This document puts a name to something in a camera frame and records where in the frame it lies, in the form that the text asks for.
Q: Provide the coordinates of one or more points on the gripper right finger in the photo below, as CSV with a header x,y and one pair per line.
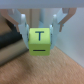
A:
x,y
58,22

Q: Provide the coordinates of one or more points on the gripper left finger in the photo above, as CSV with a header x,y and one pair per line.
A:
x,y
20,24

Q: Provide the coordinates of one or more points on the yellow block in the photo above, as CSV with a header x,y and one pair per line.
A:
x,y
39,40

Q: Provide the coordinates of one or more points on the wooden drawer box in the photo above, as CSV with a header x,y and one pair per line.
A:
x,y
8,56

